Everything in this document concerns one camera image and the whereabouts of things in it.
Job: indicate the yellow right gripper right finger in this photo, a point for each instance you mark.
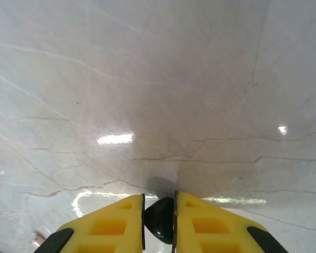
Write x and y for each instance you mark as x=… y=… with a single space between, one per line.
x=213 y=226

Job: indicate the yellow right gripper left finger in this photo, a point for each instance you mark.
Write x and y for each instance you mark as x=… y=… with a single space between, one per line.
x=105 y=226

